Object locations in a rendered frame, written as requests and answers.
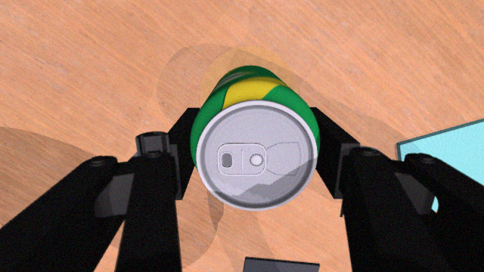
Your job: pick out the dark grey square tile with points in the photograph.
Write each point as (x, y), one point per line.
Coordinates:
(252, 264)

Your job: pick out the tan round disc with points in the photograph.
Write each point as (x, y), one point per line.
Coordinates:
(242, 56)

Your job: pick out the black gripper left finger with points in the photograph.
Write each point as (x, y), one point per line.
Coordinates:
(70, 226)

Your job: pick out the green and yellow drink can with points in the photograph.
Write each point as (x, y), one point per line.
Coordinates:
(255, 141)

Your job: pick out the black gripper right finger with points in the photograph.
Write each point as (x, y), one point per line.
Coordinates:
(387, 207)

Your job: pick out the light blue square tile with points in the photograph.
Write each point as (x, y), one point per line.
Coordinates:
(461, 146)

